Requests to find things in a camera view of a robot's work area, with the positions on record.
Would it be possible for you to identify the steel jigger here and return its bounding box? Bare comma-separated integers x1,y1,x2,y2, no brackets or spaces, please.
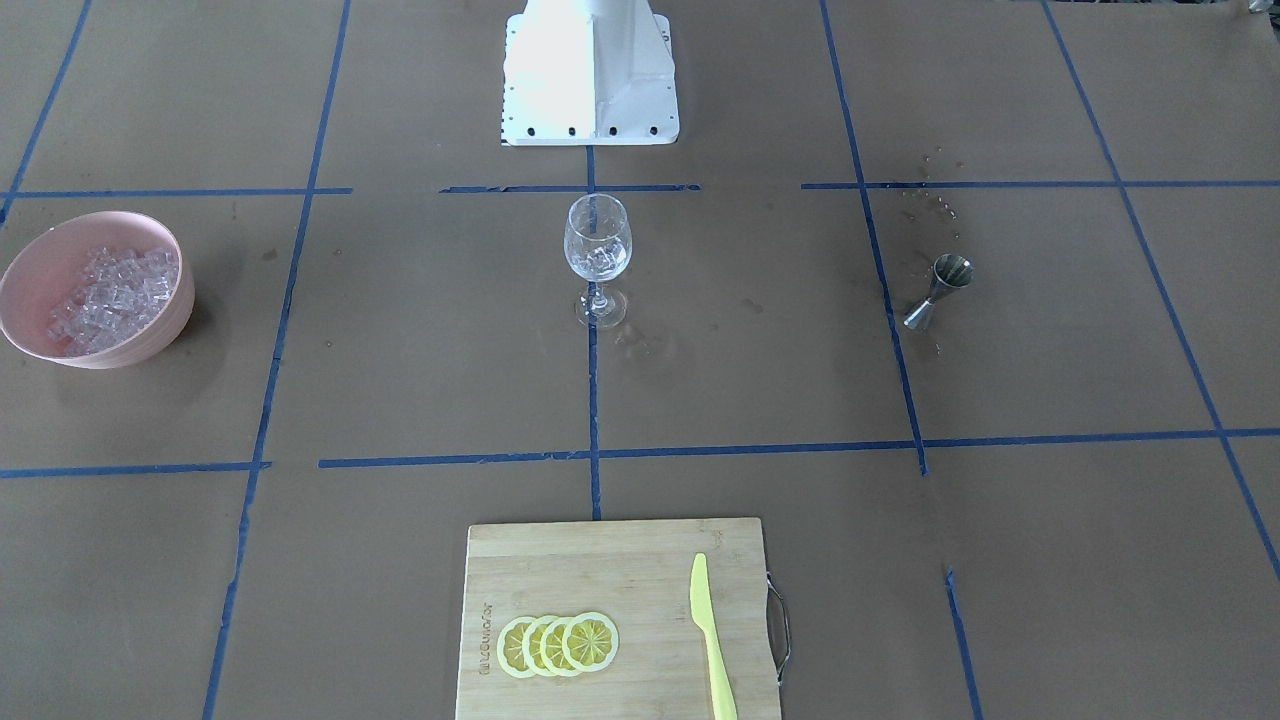
902,252,974,332

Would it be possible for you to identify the clear wine glass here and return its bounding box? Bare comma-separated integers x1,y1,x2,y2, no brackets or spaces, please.
563,192,634,329

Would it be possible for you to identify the pile of ice cubes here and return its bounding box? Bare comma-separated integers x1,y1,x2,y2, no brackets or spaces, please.
47,246,179,357

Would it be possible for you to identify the bamboo cutting board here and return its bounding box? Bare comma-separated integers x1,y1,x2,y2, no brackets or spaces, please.
454,518,782,719

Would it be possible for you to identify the lemon slice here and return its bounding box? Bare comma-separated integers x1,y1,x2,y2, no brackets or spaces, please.
536,615,593,676
521,615,561,676
498,616,538,679
561,611,620,673

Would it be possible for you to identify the yellow plastic knife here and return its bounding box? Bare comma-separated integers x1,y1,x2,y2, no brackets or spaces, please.
687,552,739,719

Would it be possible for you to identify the pink bowl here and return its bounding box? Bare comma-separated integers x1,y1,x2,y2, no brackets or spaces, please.
3,211,195,370

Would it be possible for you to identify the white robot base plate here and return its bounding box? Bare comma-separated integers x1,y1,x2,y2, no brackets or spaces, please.
500,1,681,147

